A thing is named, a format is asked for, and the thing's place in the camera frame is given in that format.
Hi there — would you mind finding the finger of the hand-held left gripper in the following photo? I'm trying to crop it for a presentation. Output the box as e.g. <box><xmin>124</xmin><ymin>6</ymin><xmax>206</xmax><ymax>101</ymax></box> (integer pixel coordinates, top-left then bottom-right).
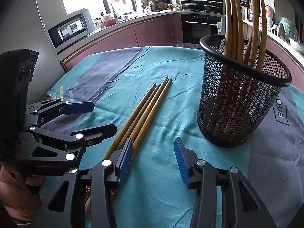
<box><xmin>25</xmin><ymin>98</ymin><xmax>95</xmax><ymax>120</ymax></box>
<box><xmin>28</xmin><ymin>123</ymin><xmax>117</xmax><ymax>162</ymax></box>

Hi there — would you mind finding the black mesh holder cup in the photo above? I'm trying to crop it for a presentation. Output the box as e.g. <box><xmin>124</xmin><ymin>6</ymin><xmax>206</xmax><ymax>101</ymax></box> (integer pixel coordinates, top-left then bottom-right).
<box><xmin>197</xmin><ymin>34</ymin><xmax>292</xmax><ymax>148</ymax></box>

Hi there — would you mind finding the pink bowl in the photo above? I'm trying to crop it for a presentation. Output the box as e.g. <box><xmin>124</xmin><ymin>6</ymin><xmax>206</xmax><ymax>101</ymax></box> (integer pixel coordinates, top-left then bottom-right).
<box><xmin>101</xmin><ymin>18</ymin><xmax>118</xmax><ymax>28</ymax></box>

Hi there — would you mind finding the bunch of wooden chopsticks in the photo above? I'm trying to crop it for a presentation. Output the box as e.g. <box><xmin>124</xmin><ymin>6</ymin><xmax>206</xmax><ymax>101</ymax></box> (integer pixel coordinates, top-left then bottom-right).
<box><xmin>214</xmin><ymin>0</ymin><xmax>268</xmax><ymax>133</ymax></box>

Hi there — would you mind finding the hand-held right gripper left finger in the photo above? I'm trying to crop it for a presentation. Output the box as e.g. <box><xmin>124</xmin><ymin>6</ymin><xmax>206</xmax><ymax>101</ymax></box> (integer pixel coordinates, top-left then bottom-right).
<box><xmin>31</xmin><ymin>138</ymin><xmax>133</xmax><ymax>228</ymax></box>

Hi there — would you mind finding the pink base cabinet run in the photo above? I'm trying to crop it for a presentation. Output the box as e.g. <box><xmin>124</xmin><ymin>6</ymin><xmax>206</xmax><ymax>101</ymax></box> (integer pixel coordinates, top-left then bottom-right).
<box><xmin>60</xmin><ymin>12</ymin><xmax>183</xmax><ymax>72</ymax></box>
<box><xmin>267</xmin><ymin>32</ymin><xmax>304</xmax><ymax>76</ymax></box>

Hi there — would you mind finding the person's left hand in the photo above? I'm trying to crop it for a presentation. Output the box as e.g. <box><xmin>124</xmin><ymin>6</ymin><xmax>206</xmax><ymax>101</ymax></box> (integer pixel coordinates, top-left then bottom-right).
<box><xmin>0</xmin><ymin>164</ymin><xmax>45</xmax><ymax>221</ymax></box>

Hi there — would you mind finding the black wok with lid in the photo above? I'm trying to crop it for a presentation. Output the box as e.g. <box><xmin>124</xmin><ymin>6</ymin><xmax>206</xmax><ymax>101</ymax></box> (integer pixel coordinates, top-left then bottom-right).
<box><xmin>182</xmin><ymin>1</ymin><xmax>199</xmax><ymax>11</ymax></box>

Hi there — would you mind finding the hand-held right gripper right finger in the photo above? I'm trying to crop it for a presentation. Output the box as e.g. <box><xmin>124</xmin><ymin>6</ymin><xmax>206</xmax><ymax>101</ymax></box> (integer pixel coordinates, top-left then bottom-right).
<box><xmin>174</xmin><ymin>137</ymin><xmax>277</xmax><ymax>228</ymax></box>

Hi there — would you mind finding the black built-in oven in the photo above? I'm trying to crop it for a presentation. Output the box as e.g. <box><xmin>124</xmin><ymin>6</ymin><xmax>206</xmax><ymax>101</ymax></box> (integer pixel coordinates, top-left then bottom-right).
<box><xmin>180</xmin><ymin>13</ymin><xmax>225</xmax><ymax>44</ymax></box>

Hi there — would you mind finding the teal grey printed tablecloth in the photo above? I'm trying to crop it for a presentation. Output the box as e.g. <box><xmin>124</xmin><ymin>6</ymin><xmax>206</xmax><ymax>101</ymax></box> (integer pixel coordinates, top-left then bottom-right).
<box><xmin>39</xmin><ymin>45</ymin><xmax>304</xmax><ymax>228</ymax></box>

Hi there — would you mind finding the white countertop oven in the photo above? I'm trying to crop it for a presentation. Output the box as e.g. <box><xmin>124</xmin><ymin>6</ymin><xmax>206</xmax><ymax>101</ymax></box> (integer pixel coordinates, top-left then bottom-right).
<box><xmin>47</xmin><ymin>8</ymin><xmax>92</xmax><ymax>55</ymax></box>

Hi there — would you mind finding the steel sink faucet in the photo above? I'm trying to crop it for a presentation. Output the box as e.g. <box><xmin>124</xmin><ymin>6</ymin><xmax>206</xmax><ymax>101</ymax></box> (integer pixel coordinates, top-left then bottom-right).
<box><xmin>110</xmin><ymin>0</ymin><xmax>124</xmax><ymax>18</ymax></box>

